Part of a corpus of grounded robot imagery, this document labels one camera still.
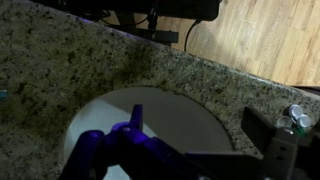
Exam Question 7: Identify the white contact lens case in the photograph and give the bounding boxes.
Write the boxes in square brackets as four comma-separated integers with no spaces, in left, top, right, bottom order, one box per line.
[276,103,313,132]

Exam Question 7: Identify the white oval sink basin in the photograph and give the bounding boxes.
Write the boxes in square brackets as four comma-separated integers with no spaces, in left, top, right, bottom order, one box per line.
[63,87,234,180]

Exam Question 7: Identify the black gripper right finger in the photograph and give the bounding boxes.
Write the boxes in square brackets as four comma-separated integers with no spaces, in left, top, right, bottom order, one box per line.
[241,106,300,180]

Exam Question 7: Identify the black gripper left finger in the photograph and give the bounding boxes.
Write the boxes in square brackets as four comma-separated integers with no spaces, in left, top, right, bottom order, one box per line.
[59,104,201,180]

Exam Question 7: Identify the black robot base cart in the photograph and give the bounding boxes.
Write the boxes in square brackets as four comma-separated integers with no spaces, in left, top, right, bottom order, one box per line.
[33,0,223,44]

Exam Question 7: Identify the black power cable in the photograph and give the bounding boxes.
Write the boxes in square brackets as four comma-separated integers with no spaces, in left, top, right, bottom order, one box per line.
[183,19,203,53]

